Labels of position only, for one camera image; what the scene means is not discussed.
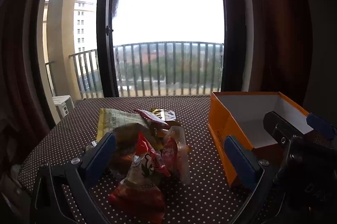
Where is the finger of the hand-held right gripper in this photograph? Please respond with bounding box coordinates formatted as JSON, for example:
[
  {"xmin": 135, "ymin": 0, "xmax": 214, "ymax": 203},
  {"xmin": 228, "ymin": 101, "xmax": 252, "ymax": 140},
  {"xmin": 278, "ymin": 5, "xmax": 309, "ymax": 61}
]
[
  {"xmin": 306, "ymin": 113, "xmax": 337, "ymax": 141},
  {"xmin": 263, "ymin": 111, "xmax": 299, "ymax": 153}
]

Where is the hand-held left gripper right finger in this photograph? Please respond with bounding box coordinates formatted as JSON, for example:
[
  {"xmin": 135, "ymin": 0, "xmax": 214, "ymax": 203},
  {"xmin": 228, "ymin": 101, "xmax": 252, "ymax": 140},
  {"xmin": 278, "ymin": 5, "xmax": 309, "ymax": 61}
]
[{"xmin": 224, "ymin": 134, "xmax": 290, "ymax": 224}]

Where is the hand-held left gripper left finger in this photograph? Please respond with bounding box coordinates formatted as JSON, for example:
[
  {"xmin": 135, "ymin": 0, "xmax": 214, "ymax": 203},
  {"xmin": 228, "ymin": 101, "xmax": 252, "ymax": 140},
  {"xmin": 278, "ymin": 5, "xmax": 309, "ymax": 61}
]
[{"xmin": 29, "ymin": 132, "xmax": 117, "ymax": 224}]

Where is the brown snack packet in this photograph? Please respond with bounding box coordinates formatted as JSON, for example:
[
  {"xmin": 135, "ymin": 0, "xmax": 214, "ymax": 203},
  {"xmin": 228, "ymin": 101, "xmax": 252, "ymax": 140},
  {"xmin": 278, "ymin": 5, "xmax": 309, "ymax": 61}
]
[{"xmin": 115, "ymin": 124, "xmax": 156, "ymax": 159}]

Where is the pale cartoon snack packet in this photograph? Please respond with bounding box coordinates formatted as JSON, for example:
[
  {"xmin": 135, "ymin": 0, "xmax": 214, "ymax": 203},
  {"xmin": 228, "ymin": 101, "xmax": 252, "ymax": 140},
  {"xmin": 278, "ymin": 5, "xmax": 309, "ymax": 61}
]
[{"xmin": 96, "ymin": 107, "xmax": 148, "ymax": 143}]

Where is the orange cardboard box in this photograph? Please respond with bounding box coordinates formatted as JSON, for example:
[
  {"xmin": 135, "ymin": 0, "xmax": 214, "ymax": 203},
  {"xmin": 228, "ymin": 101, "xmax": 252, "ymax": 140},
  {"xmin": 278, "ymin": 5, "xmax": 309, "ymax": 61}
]
[{"xmin": 207, "ymin": 91, "xmax": 315, "ymax": 188}]

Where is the red white snack packet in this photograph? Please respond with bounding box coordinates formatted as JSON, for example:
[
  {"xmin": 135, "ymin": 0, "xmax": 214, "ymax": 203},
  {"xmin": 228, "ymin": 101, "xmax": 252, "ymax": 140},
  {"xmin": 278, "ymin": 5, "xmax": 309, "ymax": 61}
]
[{"xmin": 135, "ymin": 133, "xmax": 171, "ymax": 177}]

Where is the red orange snack packet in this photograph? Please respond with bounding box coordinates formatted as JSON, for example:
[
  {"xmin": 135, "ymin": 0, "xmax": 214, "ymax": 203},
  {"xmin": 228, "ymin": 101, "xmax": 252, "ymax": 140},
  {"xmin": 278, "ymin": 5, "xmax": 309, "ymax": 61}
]
[{"xmin": 109, "ymin": 179, "xmax": 166, "ymax": 217}]

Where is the yellow silver snack packet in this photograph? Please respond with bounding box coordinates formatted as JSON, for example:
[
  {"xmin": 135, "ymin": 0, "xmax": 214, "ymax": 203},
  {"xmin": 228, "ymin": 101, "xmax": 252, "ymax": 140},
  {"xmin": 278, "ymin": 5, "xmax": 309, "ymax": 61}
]
[{"xmin": 150, "ymin": 126, "xmax": 169, "ymax": 152}]

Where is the clear plastic snack pack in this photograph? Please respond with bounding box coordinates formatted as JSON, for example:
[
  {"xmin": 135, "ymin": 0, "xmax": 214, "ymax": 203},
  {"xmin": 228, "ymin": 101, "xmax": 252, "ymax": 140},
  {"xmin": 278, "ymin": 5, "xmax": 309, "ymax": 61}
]
[{"xmin": 163, "ymin": 126, "xmax": 191, "ymax": 185}]

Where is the small red snack packet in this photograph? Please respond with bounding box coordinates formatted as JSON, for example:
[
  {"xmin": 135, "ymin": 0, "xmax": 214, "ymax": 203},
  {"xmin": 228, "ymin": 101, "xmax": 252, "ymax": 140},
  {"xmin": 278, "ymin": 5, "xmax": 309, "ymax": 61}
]
[{"xmin": 134, "ymin": 109, "xmax": 169, "ymax": 127}]

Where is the clear candy bag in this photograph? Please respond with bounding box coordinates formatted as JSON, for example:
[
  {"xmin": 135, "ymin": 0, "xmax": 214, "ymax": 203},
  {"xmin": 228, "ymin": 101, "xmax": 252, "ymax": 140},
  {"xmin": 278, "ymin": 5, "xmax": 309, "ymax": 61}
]
[{"xmin": 150, "ymin": 107, "xmax": 176, "ymax": 123}]

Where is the white air conditioner unit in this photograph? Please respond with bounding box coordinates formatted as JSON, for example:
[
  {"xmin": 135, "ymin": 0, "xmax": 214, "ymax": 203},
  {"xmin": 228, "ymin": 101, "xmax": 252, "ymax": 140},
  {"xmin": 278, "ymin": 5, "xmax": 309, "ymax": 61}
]
[{"xmin": 52, "ymin": 95, "xmax": 76, "ymax": 119}]

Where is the brown polka dot tablecloth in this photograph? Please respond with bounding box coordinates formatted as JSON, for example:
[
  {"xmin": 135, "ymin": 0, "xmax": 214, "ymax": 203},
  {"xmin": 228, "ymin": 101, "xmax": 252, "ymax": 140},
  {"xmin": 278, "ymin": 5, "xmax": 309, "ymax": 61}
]
[{"xmin": 18, "ymin": 94, "xmax": 290, "ymax": 224}]

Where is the dark brown curtain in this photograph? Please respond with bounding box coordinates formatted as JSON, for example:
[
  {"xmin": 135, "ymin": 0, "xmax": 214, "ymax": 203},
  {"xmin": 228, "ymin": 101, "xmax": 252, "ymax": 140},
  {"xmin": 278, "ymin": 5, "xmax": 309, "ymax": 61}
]
[
  {"xmin": 237, "ymin": 0, "xmax": 337, "ymax": 119},
  {"xmin": 0, "ymin": 0, "xmax": 69, "ymax": 177}
]

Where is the grey balcony railing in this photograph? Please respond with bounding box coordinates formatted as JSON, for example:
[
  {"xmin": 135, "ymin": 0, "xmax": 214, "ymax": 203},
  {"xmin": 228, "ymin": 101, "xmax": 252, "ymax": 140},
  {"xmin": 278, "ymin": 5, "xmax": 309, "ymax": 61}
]
[{"xmin": 45, "ymin": 41, "xmax": 224, "ymax": 99}]

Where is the beige apartment building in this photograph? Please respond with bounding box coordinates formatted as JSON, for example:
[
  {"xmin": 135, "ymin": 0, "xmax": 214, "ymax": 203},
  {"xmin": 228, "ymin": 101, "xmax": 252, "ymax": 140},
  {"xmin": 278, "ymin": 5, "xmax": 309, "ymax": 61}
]
[{"xmin": 74, "ymin": 0, "xmax": 95, "ymax": 54}]

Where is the black window frame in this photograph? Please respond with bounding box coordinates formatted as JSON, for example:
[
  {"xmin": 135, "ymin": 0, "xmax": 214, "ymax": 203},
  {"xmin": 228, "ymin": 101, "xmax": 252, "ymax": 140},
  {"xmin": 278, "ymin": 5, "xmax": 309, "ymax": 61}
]
[{"xmin": 96, "ymin": 0, "xmax": 247, "ymax": 98}]

